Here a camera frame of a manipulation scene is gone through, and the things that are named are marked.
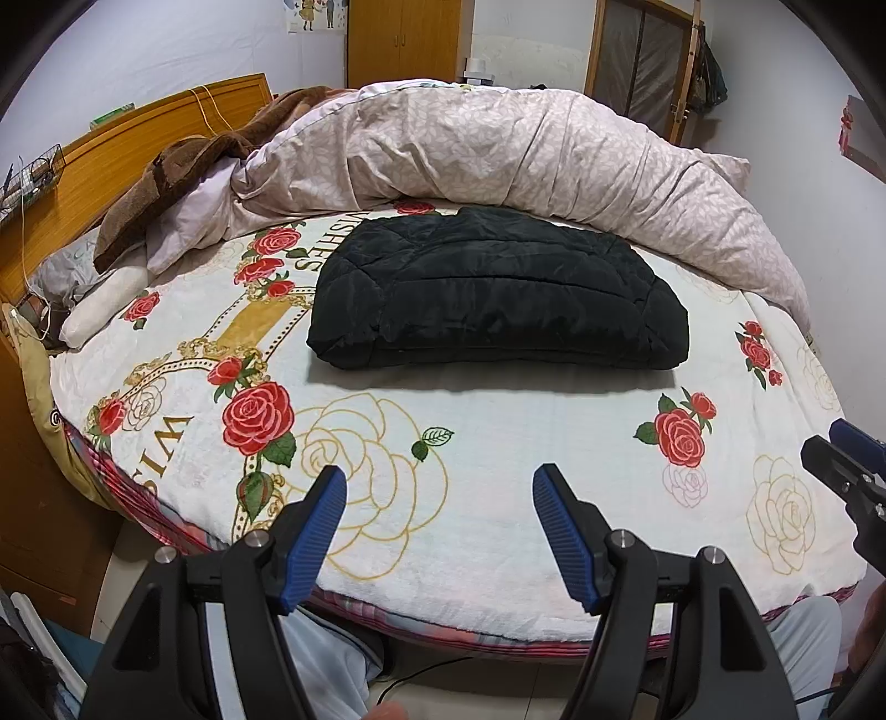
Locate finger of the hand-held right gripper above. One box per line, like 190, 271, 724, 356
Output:
829, 417, 886, 480
801, 435, 879, 505

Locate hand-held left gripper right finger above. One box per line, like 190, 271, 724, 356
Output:
532, 462, 797, 720

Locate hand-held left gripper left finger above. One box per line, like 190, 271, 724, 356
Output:
79, 464, 348, 720

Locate black puffer jacket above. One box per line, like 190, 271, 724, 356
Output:
306, 205, 689, 375

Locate person's right forearm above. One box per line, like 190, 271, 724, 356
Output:
848, 582, 886, 683

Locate floral rose blanket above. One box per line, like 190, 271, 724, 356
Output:
48, 200, 869, 641

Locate wooden bedside cabinet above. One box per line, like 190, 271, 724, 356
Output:
0, 332, 122, 617

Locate yellow cushion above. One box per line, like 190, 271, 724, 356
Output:
3, 305, 112, 506

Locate white rolled pillow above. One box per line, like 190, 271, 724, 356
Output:
59, 266, 150, 347

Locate lilac pillow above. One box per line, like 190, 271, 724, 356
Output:
145, 166, 243, 278

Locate grey pillow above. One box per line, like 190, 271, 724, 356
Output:
31, 235, 105, 306

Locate brown fleece blanket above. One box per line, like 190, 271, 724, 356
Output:
93, 85, 333, 274

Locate pink leaf-print duvet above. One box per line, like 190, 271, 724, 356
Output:
228, 79, 811, 326

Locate hanging bags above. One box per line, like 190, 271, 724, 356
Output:
688, 20, 729, 112

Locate wooden headboard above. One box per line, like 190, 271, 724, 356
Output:
0, 73, 274, 306

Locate brown fabric wardrobe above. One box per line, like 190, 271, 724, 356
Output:
585, 0, 703, 146

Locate green box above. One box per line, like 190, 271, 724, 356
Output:
89, 102, 137, 130

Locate wooden wardrobe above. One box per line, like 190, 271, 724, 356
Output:
346, 0, 463, 91

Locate black floor cable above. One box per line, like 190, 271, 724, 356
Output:
374, 657, 486, 700

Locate grey wall panel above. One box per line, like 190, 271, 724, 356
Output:
839, 95, 886, 174

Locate yellow cord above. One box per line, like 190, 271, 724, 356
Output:
194, 85, 233, 132

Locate wire basket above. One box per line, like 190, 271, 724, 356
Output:
0, 142, 66, 223

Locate cartoon wall poster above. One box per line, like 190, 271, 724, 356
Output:
286, 0, 347, 32

